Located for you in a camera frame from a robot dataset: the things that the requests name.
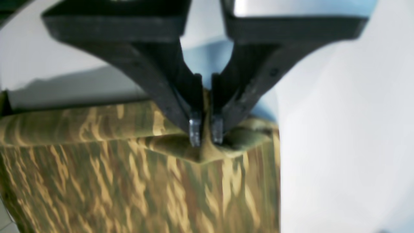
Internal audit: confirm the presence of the camouflage T-shirt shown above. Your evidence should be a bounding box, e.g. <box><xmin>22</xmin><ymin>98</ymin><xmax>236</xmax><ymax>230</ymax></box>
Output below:
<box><xmin>1</xmin><ymin>92</ymin><xmax>280</xmax><ymax>233</ymax></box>

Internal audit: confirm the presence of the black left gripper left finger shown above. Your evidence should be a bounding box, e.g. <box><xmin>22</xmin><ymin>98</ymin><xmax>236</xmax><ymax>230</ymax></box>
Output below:
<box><xmin>41</xmin><ymin>0</ymin><xmax>203</xmax><ymax>147</ymax></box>

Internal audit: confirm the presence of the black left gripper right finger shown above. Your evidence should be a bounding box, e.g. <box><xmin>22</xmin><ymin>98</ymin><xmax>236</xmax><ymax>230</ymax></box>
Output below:
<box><xmin>211</xmin><ymin>0</ymin><xmax>369</xmax><ymax>144</ymax></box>

